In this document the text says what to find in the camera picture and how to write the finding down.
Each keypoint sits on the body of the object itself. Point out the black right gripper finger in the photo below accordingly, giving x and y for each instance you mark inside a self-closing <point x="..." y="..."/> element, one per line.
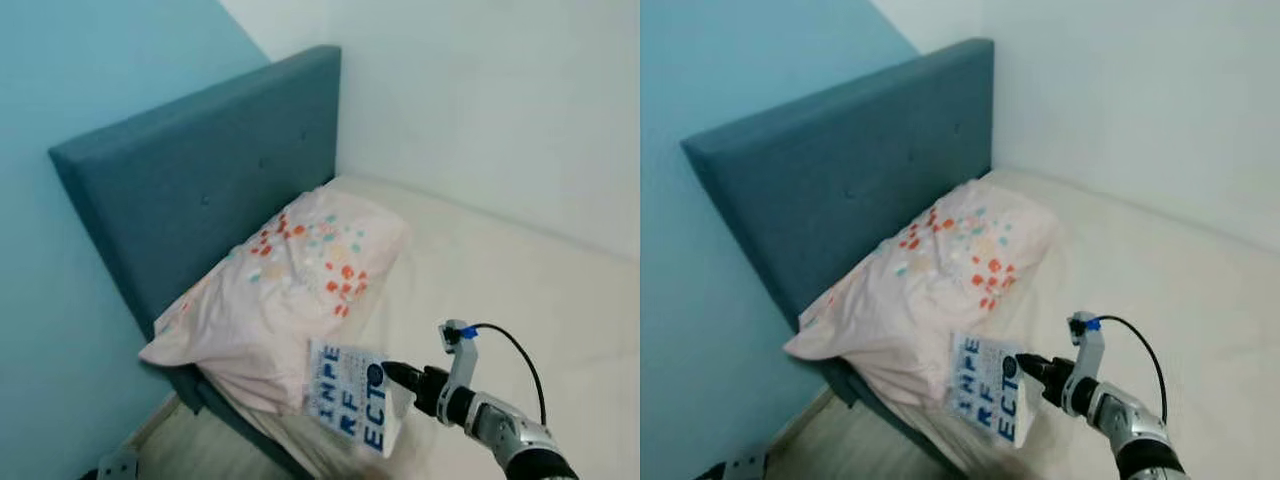
<point x="1040" y="369"/>
<point x="408" y="377"/>

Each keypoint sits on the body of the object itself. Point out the white book blue orange lettering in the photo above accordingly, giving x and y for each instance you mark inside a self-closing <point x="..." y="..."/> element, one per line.
<point x="980" y="395"/>
<point x="340" y="400"/>

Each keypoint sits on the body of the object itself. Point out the pink floral print pillow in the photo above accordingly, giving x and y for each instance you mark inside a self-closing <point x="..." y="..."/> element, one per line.
<point x="260" y="320"/>
<point x="900" y="310"/>

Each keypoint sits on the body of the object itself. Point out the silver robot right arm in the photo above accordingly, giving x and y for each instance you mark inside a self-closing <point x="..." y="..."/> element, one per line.
<point x="1135" y="425"/>
<point x="510" y="430"/>

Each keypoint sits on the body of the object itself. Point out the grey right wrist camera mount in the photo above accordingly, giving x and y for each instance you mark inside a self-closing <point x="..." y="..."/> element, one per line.
<point x="463" y="360"/>
<point x="1090" y="350"/>

